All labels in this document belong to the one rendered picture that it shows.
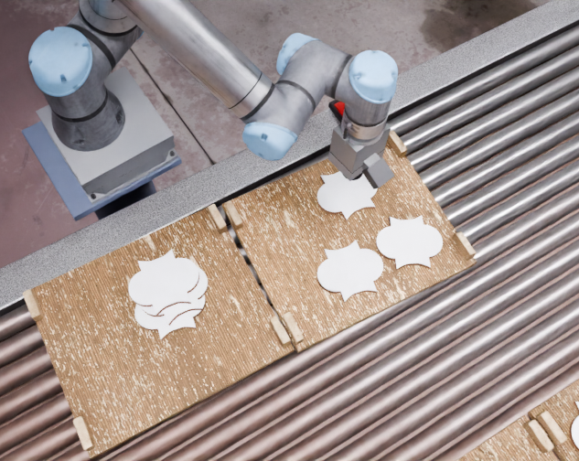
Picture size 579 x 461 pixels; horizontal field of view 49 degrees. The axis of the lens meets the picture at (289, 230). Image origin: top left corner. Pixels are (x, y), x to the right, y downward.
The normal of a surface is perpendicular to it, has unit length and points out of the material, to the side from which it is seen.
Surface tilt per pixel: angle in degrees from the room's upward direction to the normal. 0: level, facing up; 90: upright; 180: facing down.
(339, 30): 0
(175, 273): 0
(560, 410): 0
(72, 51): 9
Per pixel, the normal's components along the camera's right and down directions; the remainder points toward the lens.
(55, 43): -0.04, -0.29
